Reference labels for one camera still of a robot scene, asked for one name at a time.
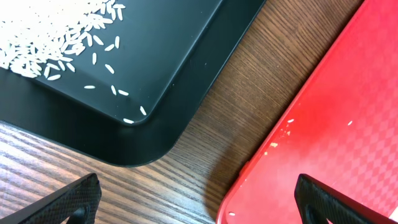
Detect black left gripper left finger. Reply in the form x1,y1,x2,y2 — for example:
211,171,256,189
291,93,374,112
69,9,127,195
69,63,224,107
1,173,102,224

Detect black rectangular tray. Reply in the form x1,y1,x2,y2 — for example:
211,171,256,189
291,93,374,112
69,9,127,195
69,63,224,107
1,1,263,166

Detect red serving tray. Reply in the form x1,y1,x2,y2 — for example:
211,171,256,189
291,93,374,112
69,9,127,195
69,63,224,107
216,0,397,224

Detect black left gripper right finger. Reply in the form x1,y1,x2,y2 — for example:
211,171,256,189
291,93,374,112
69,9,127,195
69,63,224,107
294,174,397,224

